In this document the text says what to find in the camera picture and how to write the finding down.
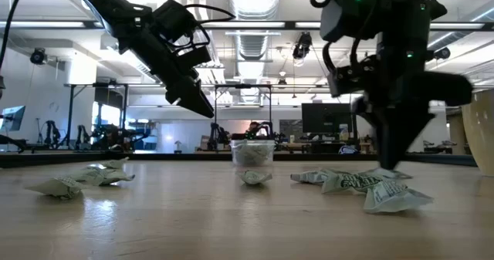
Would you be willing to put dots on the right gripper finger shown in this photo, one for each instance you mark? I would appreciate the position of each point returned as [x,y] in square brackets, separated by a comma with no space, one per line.
[384,132]
[409,129]

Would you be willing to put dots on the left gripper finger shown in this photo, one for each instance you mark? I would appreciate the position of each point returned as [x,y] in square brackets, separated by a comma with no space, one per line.
[191,96]

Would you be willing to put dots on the green white sweetener packet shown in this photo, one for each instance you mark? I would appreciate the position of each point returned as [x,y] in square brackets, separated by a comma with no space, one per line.
[308,176]
[112,163]
[83,174]
[403,174]
[347,183]

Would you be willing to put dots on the bills pile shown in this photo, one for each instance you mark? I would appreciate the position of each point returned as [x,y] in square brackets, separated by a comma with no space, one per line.
[393,200]

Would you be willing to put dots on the clear plastic container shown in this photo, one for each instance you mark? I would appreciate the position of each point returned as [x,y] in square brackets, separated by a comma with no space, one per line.
[252,154]

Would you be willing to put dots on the bill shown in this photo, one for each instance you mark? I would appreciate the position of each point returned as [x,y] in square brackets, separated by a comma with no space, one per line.
[112,177]
[254,177]
[58,186]

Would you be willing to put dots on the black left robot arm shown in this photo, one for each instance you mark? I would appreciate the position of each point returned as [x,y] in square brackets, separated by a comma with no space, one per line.
[108,5]

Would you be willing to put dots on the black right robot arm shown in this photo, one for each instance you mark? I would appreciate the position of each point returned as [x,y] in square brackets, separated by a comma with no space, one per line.
[347,13]

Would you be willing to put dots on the black background robot arm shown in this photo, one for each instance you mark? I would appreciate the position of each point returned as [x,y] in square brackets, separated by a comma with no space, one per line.
[218,134]
[52,132]
[83,134]
[266,129]

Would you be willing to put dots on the white blue bag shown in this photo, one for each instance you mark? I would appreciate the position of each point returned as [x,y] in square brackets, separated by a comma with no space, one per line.
[348,150]

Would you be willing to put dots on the black monitor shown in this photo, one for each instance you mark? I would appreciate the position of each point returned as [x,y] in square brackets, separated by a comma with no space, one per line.
[326,117]

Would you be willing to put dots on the person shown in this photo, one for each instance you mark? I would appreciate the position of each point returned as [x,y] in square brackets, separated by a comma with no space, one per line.
[253,127]

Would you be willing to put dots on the tilted computer screen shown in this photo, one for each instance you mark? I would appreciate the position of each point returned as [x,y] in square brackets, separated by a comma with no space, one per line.
[13,118]

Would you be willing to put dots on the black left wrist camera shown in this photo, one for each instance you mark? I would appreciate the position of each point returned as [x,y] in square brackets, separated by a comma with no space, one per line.
[175,17]

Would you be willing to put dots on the black ceiling camera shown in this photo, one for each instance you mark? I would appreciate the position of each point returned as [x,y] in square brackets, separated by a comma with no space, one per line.
[38,56]
[442,53]
[303,46]

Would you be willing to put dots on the black aluminium table frame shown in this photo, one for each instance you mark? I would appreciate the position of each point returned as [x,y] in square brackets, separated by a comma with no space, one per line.
[146,156]

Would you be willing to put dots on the silver ventilation duct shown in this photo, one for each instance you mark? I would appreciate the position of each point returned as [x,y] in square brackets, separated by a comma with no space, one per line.
[252,46]

